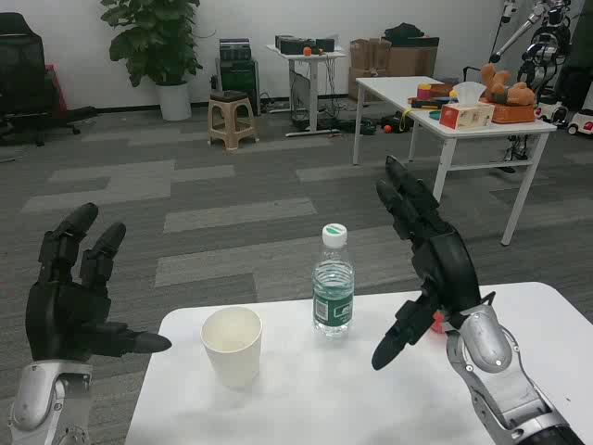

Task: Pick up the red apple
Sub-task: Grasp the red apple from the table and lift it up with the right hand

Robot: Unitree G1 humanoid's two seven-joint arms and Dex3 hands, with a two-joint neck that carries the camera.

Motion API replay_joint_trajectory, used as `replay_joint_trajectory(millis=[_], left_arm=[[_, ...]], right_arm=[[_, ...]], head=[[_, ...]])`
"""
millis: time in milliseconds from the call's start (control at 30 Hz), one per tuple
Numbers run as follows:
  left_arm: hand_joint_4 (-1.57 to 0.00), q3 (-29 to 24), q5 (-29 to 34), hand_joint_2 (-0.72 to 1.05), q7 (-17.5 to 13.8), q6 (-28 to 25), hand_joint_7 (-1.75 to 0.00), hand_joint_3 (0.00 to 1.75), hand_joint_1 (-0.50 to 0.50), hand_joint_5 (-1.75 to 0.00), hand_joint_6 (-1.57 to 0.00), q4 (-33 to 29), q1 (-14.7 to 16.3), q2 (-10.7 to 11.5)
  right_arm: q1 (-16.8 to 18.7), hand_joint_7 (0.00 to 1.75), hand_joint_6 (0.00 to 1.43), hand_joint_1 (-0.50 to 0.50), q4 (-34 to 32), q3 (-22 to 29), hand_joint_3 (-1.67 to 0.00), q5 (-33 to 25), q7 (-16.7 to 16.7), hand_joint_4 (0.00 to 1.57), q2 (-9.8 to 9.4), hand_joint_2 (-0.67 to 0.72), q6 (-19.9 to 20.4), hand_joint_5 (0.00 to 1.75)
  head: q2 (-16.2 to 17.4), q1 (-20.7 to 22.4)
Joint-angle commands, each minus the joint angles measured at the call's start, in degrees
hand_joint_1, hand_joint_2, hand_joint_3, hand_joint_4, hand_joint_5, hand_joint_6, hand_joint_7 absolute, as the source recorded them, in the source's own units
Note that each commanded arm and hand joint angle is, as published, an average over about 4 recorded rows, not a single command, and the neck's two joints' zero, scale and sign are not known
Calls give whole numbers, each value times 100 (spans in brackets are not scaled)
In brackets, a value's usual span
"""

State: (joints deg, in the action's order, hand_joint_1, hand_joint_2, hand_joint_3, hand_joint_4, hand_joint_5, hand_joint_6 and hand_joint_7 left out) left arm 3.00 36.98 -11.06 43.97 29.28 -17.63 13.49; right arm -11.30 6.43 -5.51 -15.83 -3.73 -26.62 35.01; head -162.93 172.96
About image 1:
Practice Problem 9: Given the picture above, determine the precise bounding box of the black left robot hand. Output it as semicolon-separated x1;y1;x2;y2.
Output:
25;202;173;363

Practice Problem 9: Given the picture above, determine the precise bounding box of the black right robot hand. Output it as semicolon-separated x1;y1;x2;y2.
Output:
371;155;483;371

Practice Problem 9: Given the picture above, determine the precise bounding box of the red and white tissue box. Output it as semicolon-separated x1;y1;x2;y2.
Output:
439;81;496;130

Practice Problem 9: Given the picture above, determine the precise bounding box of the orange basket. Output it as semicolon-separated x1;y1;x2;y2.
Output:
488;102;537;124

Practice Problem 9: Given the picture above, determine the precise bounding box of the black office chair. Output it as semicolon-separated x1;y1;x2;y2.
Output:
0;12;98;147

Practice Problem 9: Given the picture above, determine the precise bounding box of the brown teddy bear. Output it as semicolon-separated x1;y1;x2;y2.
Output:
480;63;537;107

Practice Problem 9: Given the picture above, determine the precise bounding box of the long white table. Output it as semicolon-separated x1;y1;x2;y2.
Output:
353;76;558;247

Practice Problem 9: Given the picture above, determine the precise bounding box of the white paper cup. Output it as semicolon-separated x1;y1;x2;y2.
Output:
199;306;264;389

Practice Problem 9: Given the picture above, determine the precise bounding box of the beige plastic stool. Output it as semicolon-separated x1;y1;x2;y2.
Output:
207;90;257;151

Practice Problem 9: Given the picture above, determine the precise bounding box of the small white standing desk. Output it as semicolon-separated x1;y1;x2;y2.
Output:
265;44;347;138

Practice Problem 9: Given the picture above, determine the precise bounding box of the wide black electronics box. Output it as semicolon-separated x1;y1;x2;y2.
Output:
274;34;317;56

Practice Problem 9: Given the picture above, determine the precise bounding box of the black equipment cabinet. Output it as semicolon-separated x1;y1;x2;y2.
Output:
216;57;260;117

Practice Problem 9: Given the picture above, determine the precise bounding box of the large green leafy plant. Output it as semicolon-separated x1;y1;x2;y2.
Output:
99;0;205;88

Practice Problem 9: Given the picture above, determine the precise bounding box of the large closed cardboard box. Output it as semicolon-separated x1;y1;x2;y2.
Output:
387;44;439;79

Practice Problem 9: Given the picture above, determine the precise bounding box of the silver black humanoid robot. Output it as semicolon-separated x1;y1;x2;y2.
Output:
488;0;575;108

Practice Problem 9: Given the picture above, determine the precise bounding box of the clear water bottle green label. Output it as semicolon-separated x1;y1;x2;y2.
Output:
311;222;356;338

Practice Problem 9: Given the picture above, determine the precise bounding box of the black case with silver trim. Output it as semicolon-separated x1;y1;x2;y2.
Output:
219;38;252;61

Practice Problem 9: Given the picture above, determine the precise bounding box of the white toy car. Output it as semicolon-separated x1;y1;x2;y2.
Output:
536;102;570;127
567;108;593;136

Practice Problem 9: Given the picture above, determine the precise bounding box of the open brown cardboard box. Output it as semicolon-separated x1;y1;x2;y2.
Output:
347;37;394;102

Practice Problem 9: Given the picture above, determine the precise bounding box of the white plant pot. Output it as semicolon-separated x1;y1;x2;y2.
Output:
156;81;192;121

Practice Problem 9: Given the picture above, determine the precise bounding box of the black bag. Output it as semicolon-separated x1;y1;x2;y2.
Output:
382;22;425;41

